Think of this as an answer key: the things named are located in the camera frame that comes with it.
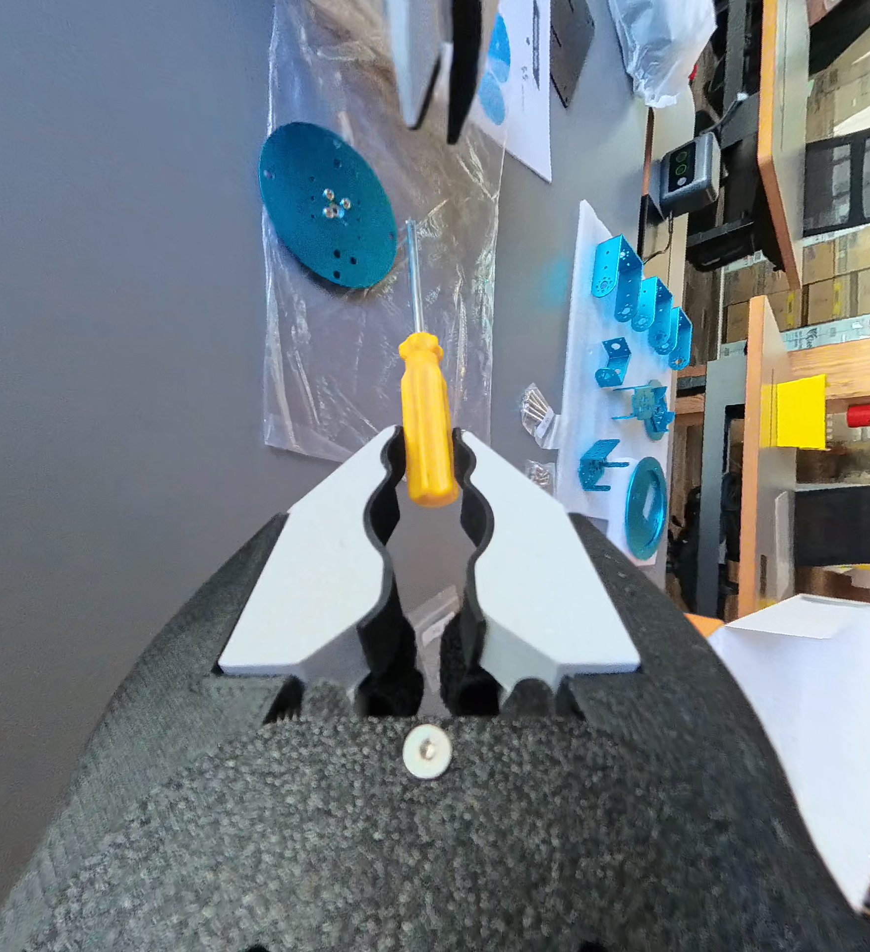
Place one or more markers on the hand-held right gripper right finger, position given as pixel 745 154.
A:
pixel 546 580

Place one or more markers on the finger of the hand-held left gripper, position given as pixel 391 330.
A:
pixel 464 59
pixel 416 52

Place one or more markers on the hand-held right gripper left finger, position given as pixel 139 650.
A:
pixel 308 573

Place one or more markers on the grey desk control box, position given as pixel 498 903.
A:
pixel 684 172

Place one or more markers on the grey desk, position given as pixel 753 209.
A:
pixel 107 297

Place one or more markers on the white instruction sheet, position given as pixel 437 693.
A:
pixel 520 111

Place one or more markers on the small bag of screws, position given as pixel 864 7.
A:
pixel 537 413
pixel 542 476

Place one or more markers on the black flat plate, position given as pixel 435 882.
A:
pixel 572 44

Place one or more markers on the blue round metal disc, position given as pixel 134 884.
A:
pixel 323 204

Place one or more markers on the crumpled clear plastic bag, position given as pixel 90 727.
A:
pixel 658 44

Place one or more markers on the blue metal claw assembly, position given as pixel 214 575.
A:
pixel 650 405

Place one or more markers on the clear plastic bag sheet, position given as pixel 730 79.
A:
pixel 345 372

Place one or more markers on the white foam tray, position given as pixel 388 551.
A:
pixel 582 357

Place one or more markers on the white cardboard box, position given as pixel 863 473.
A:
pixel 799 706

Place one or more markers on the black bin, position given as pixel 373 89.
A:
pixel 840 524

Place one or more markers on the yellow bin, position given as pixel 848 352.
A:
pixel 800 413

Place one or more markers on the wooden workbench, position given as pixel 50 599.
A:
pixel 766 357
pixel 777 149

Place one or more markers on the black mesh chair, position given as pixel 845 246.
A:
pixel 847 182

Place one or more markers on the blue square u bracket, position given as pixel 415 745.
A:
pixel 598 465

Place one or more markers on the small blue l bracket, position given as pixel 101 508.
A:
pixel 612 361

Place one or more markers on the blue long u bracket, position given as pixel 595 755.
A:
pixel 617 275
pixel 654 312
pixel 680 338

